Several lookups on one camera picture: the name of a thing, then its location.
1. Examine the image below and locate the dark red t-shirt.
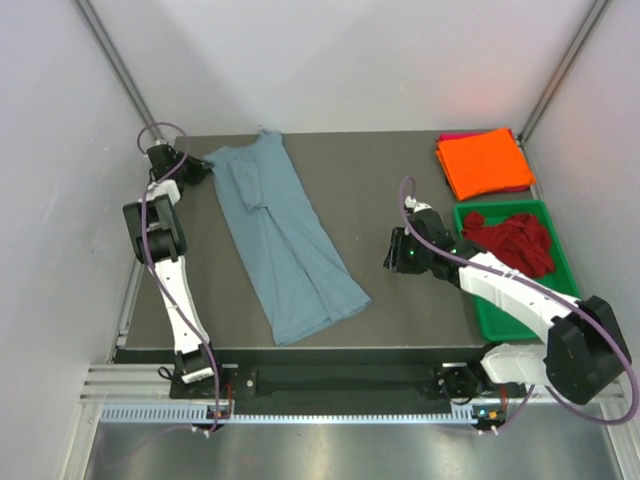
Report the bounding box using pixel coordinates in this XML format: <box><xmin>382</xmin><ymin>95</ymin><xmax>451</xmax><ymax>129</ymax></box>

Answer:
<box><xmin>462</xmin><ymin>211</ymin><xmax>555</xmax><ymax>278</ymax></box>

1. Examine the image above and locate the grey-blue t-shirt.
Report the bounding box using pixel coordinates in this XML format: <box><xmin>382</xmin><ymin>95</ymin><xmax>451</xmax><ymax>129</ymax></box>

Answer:
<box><xmin>205</xmin><ymin>131</ymin><xmax>371</xmax><ymax>346</ymax></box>

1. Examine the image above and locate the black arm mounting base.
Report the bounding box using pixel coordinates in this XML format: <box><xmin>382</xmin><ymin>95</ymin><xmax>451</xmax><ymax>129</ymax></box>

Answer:
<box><xmin>158</xmin><ymin>347</ymin><xmax>524</xmax><ymax>414</ymax></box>

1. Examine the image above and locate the slotted grey cable duct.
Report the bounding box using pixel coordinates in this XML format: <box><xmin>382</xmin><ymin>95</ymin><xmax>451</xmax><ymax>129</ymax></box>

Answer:
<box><xmin>99</xmin><ymin>402</ymin><xmax>507</xmax><ymax>425</ymax></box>

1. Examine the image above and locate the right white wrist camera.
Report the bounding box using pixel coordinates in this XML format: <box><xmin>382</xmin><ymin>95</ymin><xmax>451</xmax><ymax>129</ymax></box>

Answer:
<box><xmin>403</xmin><ymin>196</ymin><xmax>432</xmax><ymax>216</ymax></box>

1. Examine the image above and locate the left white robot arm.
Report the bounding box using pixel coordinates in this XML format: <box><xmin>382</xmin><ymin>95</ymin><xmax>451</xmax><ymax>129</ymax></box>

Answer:
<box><xmin>123</xmin><ymin>143</ymin><xmax>227</xmax><ymax>397</ymax></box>

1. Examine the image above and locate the folded orange t-shirt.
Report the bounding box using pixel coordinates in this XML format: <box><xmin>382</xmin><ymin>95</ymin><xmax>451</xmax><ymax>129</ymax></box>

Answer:
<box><xmin>435</xmin><ymin>128</ymin><xmax>537</xmax><ymax>201</ymax></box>

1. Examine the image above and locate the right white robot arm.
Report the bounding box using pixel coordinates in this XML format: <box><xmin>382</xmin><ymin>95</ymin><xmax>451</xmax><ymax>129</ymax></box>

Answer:
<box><xmin>384</xmin><ymin>197</ymin><xmax>633</xmax><ymax>405</ymax></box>

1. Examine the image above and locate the green plastic tray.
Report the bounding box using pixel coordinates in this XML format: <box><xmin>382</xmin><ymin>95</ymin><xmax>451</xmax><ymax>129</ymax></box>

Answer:
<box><xmin>452</xmin><ymin>199</ymin><xmax>584</xmax><ymax>343</ymax></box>

